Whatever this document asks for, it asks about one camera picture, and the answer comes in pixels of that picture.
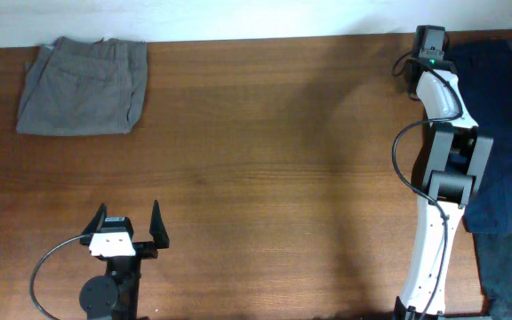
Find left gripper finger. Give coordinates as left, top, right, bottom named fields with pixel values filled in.
left=81, top=204, right=107, bottom=236
left=149, top=200, right=170, bottom=249

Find navy blue shorts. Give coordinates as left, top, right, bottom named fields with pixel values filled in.
left=445, top=40, right=512, bottom=234

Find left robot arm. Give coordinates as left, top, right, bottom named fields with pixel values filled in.
left=79, top=202, right=170, bottom=319

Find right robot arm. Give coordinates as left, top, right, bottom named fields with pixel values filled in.
left=392, top=25, right=493, bottom=319

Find folded grey shorts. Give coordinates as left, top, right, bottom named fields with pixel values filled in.
left=16, top=36, right=148, bottom=136

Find dark grey garment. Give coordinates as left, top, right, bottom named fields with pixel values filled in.
left=474, top=234, right=512, bottom=320

